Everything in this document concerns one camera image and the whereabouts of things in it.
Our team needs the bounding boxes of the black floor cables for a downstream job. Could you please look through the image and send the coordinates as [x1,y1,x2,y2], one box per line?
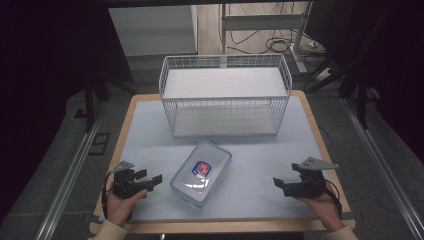
[227,2,331,84]

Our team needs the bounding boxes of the white metal desk frame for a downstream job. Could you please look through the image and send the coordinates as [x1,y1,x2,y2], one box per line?
[219,1,315,75]

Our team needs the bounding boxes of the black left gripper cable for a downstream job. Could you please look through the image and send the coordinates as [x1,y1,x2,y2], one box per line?
[101,171,116,221]

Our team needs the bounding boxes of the black stand leg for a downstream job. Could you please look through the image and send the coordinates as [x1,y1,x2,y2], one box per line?
[308,58,381,130]
[73,74,111,133]

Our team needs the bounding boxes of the aluminium floor rail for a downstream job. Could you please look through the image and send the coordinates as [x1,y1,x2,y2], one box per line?
[340,97,424,240]
[34,99,108,240]

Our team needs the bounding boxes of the black floor socket plate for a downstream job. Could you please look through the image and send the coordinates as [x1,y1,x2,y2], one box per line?
[87,132,111,156]

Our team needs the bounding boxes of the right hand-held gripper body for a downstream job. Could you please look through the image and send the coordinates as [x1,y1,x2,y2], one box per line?
[282,156,341,199]

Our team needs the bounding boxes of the clear plastic container with label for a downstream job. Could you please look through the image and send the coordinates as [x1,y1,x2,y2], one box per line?
[169,140,233,209]

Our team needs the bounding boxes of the dark curtain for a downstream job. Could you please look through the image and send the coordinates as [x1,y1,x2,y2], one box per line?
[0,0,134,221]

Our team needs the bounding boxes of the person's right hand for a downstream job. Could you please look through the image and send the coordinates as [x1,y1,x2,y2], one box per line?
[294,184,345,233]

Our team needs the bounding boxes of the person's left hand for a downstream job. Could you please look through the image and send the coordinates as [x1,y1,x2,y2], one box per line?
[105,188,149,229]

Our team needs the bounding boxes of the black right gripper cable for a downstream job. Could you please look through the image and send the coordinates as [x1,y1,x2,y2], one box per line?
[324,179,344,220]

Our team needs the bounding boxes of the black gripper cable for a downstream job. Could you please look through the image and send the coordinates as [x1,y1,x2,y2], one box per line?
[101,171,116,221]
[324,179,344,220]

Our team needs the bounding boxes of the pale blue table mat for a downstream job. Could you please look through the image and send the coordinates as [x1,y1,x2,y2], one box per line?
[99,96,335,224]

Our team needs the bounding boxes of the white wire shelf rack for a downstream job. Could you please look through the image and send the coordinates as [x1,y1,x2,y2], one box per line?
[158,53,294,138]

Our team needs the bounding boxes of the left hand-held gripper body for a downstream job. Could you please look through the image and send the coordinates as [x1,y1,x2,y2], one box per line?
[109,160,153,200]

